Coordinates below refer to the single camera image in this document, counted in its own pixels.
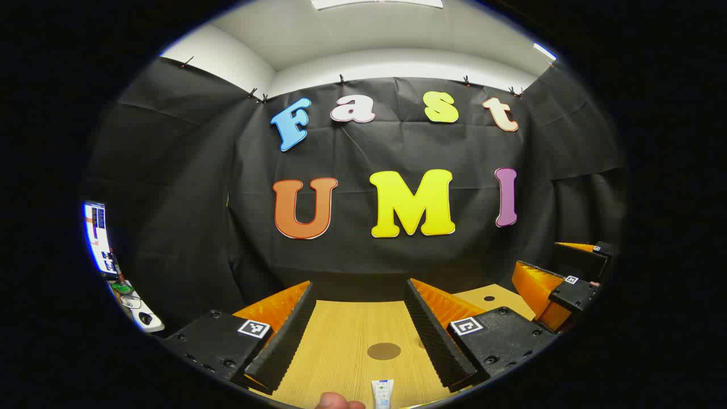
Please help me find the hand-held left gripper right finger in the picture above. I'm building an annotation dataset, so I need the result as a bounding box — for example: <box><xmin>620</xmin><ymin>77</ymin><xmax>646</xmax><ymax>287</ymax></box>
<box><xmin>404</xmin><ymin>278</ymin><xmax>558</xmax><ymax>394</ymax></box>

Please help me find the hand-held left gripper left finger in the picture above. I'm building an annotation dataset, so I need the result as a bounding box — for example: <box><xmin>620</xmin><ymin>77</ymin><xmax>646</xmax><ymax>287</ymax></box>
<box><xmin>162</xmin><ymin>280</ymin><xmax>317</xmax><ymax>395</ymax></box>

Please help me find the brown round coaster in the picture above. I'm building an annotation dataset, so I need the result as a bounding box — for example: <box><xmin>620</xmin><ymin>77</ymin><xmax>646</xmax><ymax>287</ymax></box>
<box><xmin>367</xmin><ymin>343</ymin><xmax>402</xmax><ymax>361</ymax></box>

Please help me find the white toothpaste tube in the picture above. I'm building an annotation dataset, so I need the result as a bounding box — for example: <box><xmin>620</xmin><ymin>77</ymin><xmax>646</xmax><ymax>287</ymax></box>
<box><xmin>371</xmin><ymin>379</ymin><xmax>395</xmax><ymax>409</ymax></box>

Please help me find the wooden desktop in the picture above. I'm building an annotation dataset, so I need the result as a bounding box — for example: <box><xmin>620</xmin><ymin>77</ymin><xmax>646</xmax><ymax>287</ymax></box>
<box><xmin>250</xmin><ymin>283</ymin><xmax>537</xmax><ymax>409</ymax></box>

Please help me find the white side table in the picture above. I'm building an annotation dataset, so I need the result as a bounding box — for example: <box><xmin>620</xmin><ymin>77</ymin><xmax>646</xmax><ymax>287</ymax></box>
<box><xmin>108</xmin><ymin>278</ymin><xmax>165</xmax><ymax>334</ymax></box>

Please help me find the black backdrop cloth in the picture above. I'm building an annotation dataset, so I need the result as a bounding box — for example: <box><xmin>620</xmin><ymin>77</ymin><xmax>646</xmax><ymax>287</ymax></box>
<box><xmin>82</xmin><ymin>57</ymin><xmax>628</xmax><ymax>336</ymax></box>

